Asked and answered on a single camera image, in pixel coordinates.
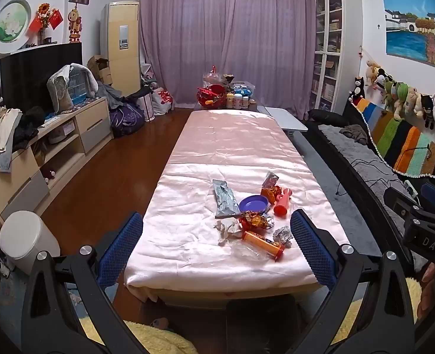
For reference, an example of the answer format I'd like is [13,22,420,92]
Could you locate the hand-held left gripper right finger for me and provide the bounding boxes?
[290,209,417,354]

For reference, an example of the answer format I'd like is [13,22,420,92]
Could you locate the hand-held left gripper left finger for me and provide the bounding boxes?
[20,212,148,354]

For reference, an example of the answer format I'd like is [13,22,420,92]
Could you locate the foil ball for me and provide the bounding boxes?
[273,226,294,248]

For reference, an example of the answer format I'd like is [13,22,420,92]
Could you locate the orange snack tube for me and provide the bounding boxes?
[241,230,286,262]

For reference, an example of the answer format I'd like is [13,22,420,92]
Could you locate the red plastic tube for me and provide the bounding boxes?
[273,187,294,216]

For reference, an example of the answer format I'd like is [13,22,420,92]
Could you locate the red gold candy wrapper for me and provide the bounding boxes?
[238,210,275,232]

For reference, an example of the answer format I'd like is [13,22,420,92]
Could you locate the purple plastic plate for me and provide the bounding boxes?
[238,194,271,214]

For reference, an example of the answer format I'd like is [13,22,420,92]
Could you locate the clear blister wrapper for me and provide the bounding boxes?
[262,171,280,189]

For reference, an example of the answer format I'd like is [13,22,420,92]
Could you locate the white tissue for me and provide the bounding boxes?
[214,218,245,246]

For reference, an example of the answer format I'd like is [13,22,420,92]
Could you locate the silver foil packet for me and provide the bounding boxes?
[212,179,241,219]

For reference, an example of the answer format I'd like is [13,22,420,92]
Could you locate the person's right hand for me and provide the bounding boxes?
[416,262,435,321]

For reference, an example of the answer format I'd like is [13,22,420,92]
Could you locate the black sofa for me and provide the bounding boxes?
[302,98,435,284]

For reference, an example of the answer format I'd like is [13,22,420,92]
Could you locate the striped crochet blanket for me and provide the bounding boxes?
[355,98,435,187]

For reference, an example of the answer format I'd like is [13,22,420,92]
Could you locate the grey fluffy sofa blanket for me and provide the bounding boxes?
[319,123,424,200]

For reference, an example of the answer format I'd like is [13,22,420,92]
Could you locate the brown grey garment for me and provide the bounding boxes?
[339,124,369,144]

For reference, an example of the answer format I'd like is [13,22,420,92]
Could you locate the white round bin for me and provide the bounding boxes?
[0,210,61,270]

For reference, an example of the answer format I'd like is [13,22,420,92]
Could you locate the yellow fluffy rug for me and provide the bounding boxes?
[70,276,424,354]

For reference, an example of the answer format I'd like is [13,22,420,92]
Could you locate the row of plush toys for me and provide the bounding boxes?
[365,59,435,130]

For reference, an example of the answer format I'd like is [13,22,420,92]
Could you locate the black pillow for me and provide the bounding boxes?
[308,109,349,126]

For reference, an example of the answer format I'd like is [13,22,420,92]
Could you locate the black cat plush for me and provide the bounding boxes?
[348,76,365,107]

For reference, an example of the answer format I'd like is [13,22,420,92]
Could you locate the purple bag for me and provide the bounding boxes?
[109,101,145,139]

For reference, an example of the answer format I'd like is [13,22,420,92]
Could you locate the white folding table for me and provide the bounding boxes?
[263,106,308,132]

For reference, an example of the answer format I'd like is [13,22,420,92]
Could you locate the beige grey television cabinet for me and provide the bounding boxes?
[0,96,115,235]

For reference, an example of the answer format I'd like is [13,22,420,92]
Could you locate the white woven bag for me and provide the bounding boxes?
[136,92,155,122]

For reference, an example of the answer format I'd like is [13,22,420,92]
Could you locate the grey clothes pile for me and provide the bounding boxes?
[94,81,144,111]

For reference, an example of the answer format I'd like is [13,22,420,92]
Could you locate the white red printed bag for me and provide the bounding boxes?
[149,86,176,115]

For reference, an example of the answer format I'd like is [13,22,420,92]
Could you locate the white glass door bookcase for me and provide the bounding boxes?
[311,0,362,113]

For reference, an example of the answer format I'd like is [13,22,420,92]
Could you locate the blue white bird cage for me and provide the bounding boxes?
[67,64,93,106]

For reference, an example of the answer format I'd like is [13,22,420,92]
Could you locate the pet cage with towel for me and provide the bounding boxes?
[47,64,99,115]

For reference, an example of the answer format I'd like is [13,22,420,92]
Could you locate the bag of blue packets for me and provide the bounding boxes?
[230,83,257,96]

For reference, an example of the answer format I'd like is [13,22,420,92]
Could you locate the mixed clothes pile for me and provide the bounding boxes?
[0,79,47,172]

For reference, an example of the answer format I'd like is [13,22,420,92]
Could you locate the red basket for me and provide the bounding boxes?
[197,84,227,109]

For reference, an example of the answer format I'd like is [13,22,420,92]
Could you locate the cardboard box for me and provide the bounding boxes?
[87,55,113,85]

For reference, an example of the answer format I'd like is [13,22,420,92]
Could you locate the beige standing air conditioner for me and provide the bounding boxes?
[100,1,141,96]

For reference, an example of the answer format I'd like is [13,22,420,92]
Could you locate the clear plastic bag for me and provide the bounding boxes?
[203,65,225,87]

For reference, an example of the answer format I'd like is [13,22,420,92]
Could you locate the black television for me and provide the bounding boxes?
[0,42,83,113]

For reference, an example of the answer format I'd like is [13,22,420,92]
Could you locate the purple curtain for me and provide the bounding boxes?
[138,0,327,109]

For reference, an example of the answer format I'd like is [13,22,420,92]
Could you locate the red gold hanging ornament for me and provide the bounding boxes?
[68,2,83,43]

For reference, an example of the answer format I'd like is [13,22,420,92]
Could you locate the sunflower and red flags decoration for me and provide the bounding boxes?
[28,3,64,45]

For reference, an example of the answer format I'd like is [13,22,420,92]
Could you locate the landscape wall painting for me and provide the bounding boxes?
[383,0,435,74]

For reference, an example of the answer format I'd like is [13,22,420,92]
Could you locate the round lotus wall picture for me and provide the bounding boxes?
[0,0,32,58]

